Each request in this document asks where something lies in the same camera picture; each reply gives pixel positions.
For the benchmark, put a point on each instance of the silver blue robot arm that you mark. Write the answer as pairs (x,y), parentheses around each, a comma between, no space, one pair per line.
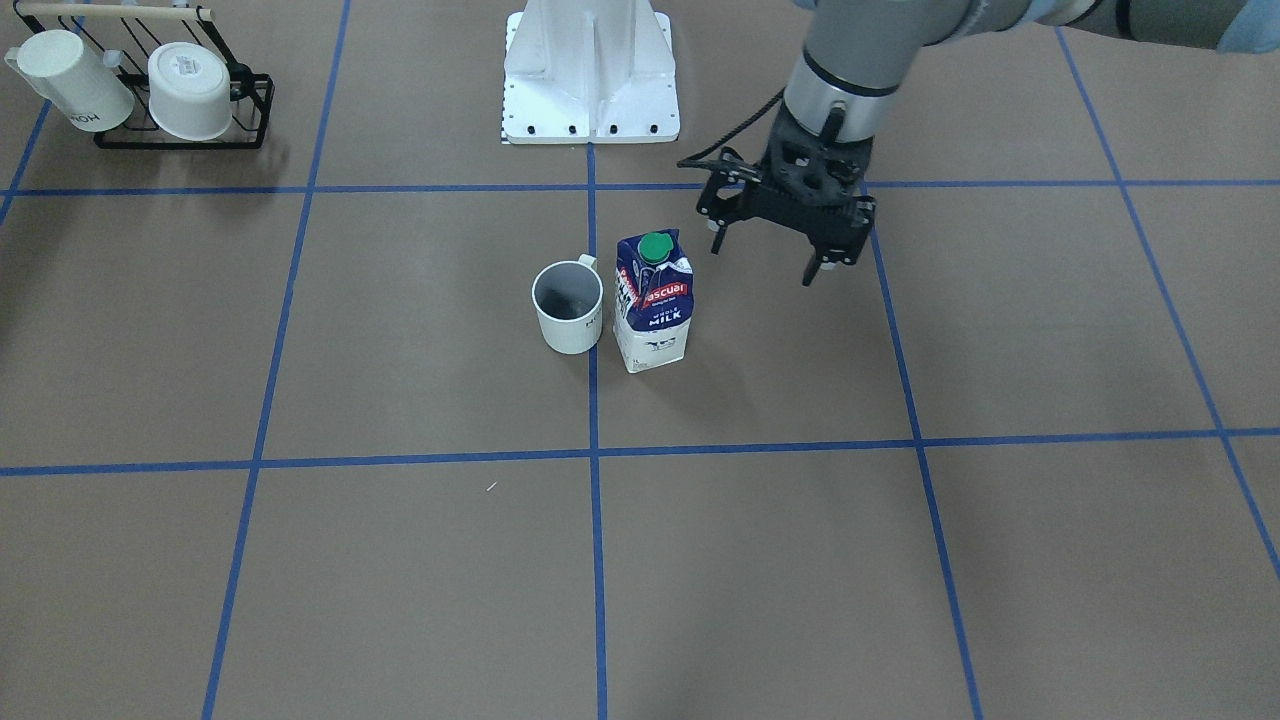
(855,57)

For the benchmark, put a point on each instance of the black wire mug rack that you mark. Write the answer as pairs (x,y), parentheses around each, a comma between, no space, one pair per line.
(141,76)

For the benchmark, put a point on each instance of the blue white milk carton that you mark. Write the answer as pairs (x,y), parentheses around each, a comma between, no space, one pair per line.
(654,301)

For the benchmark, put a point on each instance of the white ceramic mug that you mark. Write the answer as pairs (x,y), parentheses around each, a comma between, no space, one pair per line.
(568,298)

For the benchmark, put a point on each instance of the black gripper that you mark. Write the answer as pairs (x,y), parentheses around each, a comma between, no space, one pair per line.
(838,244)

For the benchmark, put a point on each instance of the white upturned mug on rack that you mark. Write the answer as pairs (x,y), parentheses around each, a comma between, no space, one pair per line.
(189,91)

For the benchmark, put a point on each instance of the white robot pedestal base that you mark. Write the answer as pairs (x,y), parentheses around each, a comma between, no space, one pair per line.
(589,72)

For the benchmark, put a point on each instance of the brown paper table cover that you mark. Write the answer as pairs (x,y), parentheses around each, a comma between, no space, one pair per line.
(281,436)

